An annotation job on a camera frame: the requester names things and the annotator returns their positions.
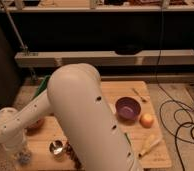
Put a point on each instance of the bunch of dark grapes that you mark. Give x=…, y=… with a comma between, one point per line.
x=70, y=152

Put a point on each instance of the orange apple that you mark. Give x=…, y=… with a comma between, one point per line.
x=146, y=120

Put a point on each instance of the red-brown bowl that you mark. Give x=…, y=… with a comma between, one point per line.
x=36, y=125

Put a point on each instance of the blue towel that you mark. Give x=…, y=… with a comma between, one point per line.
x=24, y=158

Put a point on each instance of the green plastic tray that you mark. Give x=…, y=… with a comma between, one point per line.
x=42, y=86

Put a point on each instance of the metal diagonal rod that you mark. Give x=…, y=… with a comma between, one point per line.
x=22, y=45

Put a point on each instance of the wooden spoon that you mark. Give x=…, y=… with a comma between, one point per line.
x=141, y=97

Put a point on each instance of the small metal cup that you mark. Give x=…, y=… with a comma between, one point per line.
x=56, y=147

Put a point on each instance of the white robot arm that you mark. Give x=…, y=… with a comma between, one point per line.
x=74, y=97

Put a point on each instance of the purple bowl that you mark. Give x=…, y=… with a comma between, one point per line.
x=128, y=108

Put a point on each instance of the white shelf unit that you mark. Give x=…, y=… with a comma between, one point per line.
x=102, y=33

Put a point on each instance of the wooden board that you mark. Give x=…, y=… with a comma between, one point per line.
x=157, y=159

